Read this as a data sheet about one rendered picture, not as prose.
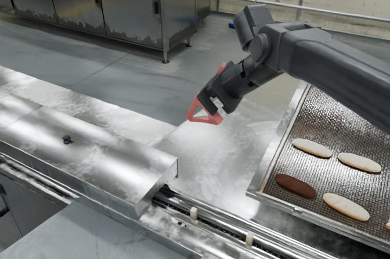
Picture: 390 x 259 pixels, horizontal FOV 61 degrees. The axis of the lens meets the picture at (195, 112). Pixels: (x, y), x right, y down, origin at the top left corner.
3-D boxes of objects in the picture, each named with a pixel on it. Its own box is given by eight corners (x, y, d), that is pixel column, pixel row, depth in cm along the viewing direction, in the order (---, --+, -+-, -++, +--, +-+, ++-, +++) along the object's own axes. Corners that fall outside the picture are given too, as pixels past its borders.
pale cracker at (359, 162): (336, 161, 83) (336, 158, 82) (339, 150, 85) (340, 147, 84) (379, 175, 79) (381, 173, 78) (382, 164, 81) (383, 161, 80)
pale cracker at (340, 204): (320, 201, 75) (321, 199, 74) (326, 190, 77) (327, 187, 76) (365, 225, 70) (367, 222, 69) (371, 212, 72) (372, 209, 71)
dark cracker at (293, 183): (271, 182, 80) (271, 179, 79) (278, 171, 82) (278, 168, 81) (312, 201, 75) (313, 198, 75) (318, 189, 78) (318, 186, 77)
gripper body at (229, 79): (203, 89, 59) (232, 70, 54) (224, 64, 66) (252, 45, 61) (226, 117, 60) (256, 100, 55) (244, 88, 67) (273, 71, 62)
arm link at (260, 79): (277, 68, 51) (296, 71, 55) (262, 31, 53) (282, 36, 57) (244, 87, 56) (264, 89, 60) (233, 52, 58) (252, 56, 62)
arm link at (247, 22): (266, 50, 46) (317, 42, 48) (241, -17, 49) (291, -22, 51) (238, 85, 57) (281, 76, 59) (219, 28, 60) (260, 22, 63)
